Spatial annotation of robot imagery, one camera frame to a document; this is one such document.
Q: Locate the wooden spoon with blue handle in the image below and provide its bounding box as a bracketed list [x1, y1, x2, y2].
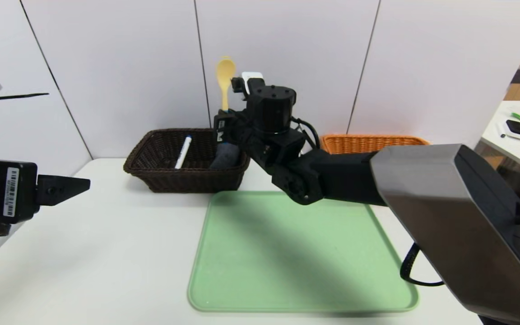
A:
[215, 56, 237, 113]

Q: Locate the grey towel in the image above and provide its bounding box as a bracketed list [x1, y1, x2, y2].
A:
[209, 143, 241, 170]

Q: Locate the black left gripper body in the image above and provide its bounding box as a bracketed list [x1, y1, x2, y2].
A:
[0, 158, 40, 224]

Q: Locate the light green plastic tray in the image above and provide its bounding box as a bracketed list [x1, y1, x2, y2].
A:
[187, 190, 419, 313]

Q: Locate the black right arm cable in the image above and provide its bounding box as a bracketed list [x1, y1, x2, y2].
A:
[399, 242, 444, 288]

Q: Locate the orange wicker basket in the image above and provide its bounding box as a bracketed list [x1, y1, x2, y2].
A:
[321, 135, 431, 155]

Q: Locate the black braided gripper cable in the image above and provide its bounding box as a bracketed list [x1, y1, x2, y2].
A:
[291, 116, 322, 150]

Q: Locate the dark brown wicker basket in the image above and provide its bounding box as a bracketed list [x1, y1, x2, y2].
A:
[123, 129, 251, 194]

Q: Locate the black zip tie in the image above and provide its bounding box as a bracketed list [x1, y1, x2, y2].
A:
[0, 93, 50, 103]

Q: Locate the white marker with blue cap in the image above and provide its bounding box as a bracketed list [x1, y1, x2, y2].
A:
[174, 135, 192, 170]

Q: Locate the black device with white rim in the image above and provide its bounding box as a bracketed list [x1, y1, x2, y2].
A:
[503, 119, 520, 141]

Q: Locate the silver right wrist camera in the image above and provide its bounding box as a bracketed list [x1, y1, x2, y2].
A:
[230, 71, 266, 96]

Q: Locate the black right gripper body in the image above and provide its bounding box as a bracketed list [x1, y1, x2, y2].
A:
[213, 109, 241, 145]

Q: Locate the white side table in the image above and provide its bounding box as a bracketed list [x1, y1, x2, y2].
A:
[480, 101, 520, 177]

